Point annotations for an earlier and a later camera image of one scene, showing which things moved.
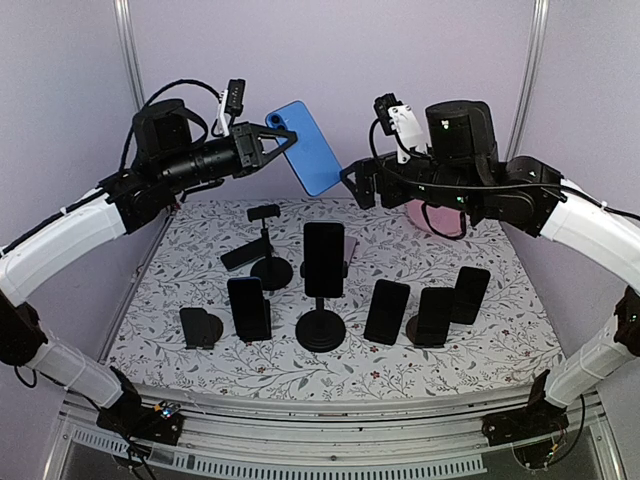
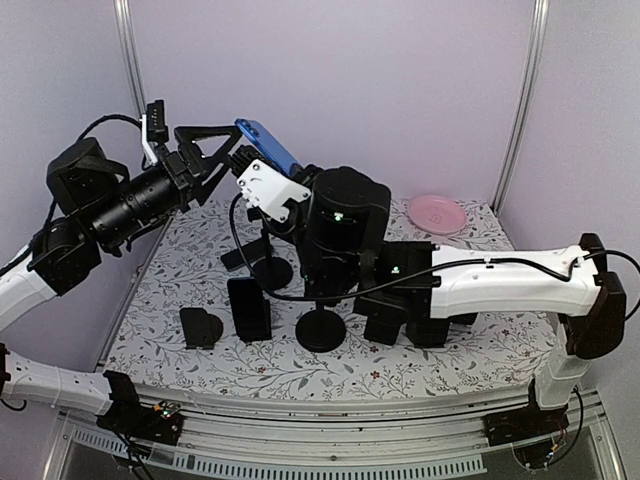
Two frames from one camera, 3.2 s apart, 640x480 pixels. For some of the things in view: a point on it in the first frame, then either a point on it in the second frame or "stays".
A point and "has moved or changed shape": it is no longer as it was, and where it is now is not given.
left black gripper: [249, 146] to [187, 175]
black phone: [249, 307] stays
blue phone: [310, 155] has moved or changed shape
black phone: [243, 255] stays
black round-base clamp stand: [320, 330] stays
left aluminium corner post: [126, 25] stays
